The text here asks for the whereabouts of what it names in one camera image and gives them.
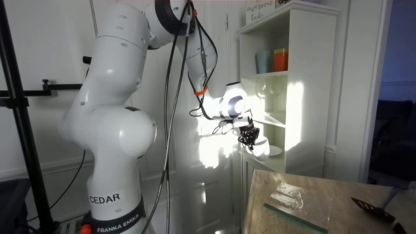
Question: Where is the orange cable strap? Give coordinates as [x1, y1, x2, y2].
[193, 86, 209, 98]

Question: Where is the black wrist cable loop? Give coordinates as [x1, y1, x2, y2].
[186, 3, 224, 123]

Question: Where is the black tripod stand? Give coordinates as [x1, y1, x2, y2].
[0, 0, 94, 234]

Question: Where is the white shelf cabinet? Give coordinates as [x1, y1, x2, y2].
[237, 0, 342, 177]

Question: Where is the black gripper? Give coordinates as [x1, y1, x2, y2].
[237, 123, 261, 148]

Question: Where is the white sign with writing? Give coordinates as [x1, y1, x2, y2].
[245, 0, 277, 27]

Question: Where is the dark sofa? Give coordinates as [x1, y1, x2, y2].
[369, 99, 416, 185]

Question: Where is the clear wine glass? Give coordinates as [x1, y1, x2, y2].
[255, 80, 278, 102]

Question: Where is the black spatula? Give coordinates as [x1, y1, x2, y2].
[350, 187, 410, 234]

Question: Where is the long black arm cable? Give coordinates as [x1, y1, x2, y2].
[139, 0, 195, 234]

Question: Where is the clear plastic wrapper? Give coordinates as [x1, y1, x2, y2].
[269, 181, 307, 211]

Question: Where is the orange plastic cup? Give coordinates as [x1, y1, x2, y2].
[272, 51, 290, 73]

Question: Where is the light blue plastic cup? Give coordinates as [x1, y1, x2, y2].
[254, 50, 273, 75]

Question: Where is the thin black floor cable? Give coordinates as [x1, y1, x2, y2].
[26, 149, 89, 224]

